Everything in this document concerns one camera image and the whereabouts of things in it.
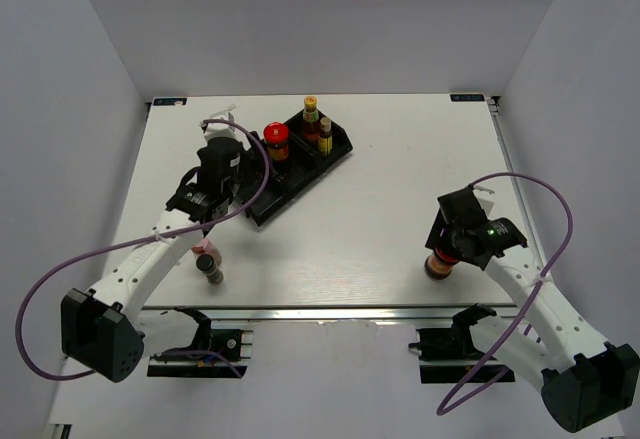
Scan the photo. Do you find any red-lidded sauce jar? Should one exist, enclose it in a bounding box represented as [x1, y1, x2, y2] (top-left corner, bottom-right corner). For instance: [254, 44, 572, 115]
[424, 249, 459, 280]
[263, 122, 290, 162]

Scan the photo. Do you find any pink-capped spice jar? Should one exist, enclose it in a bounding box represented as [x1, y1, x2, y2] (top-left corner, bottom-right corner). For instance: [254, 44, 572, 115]
[191, 238, 222, 266]

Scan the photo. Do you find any yellow-capped red sauce bottle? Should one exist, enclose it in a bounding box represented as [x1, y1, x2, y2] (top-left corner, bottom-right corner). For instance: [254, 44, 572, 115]
[302, 95, 319, 144]

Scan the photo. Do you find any small yellow-label bottle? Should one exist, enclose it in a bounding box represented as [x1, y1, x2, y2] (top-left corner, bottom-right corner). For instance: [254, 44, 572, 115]
[317, 117, 333, 157]

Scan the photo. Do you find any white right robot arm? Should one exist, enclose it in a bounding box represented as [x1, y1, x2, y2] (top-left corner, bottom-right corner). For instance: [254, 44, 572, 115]
[426, 187, 639, 433]

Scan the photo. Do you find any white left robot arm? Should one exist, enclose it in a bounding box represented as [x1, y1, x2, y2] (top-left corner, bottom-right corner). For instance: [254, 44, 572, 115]
[61, 137, 244, 383]

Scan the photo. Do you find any black-capped pepper jar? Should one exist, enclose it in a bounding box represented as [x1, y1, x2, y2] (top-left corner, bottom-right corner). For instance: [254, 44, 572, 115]
[196, 254, 224, 285]

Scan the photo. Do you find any black three-compartment organizer tray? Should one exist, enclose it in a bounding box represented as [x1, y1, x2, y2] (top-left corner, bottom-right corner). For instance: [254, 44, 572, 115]
[235, 110, 353, 227]

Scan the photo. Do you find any black logo sticker left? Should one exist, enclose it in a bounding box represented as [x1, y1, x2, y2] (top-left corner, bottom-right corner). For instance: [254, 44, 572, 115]
[152, 97, 187, 107]

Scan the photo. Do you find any black logo sticker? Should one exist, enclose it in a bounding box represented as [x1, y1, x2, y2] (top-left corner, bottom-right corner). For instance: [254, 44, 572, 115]
[449, 93, 486, 102]
[152, 97, 187, 107]

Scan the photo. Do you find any black logo sticker right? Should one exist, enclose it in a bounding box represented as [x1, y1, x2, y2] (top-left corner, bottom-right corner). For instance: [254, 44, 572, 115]
[449, 93, 486, 102]

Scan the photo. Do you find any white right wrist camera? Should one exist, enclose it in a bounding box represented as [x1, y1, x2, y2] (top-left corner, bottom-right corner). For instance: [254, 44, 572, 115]
[472, 185, 496, 216]

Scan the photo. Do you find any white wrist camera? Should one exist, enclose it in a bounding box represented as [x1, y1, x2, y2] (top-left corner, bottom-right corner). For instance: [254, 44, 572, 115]
[472, 185, 496, 216]
[200, 105, 237, 143]

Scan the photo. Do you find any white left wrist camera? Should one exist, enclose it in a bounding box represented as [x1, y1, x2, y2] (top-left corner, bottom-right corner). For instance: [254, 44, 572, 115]
[200, 105, 237, 143]

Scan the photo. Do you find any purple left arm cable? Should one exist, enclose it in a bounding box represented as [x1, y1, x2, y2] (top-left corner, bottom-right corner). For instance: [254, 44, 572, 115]
[14, 118, 271, 381]

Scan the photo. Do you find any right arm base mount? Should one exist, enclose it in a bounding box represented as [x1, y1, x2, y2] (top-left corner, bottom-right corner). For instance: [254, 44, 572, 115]
[408, 304, 496, 384]

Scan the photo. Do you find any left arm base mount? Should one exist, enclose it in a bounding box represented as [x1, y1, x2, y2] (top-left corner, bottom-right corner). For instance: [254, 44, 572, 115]
[140, 307, 253, 379]

